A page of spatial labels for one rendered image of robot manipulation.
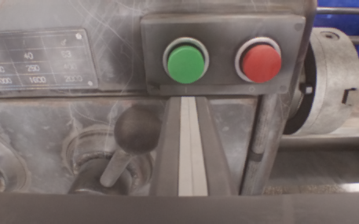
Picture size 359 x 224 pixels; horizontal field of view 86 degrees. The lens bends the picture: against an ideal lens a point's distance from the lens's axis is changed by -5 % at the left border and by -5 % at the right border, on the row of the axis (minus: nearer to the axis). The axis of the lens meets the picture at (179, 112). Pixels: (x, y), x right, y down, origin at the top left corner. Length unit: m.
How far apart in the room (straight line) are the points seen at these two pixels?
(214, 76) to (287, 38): 0.06
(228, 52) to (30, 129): 0.22
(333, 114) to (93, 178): 0.43
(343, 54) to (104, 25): 0.42
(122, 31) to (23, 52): 0.10
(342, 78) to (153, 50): 0.38
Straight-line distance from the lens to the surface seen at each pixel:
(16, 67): 0.26
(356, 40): 3.95
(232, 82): 0.18
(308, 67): 0.46
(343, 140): 0.93
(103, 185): 0.21
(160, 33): 0.16
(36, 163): 0.31
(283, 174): 0.82
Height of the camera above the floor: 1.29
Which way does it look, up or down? 32 degrees down
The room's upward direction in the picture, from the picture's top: 2 degrees counter-clockwise
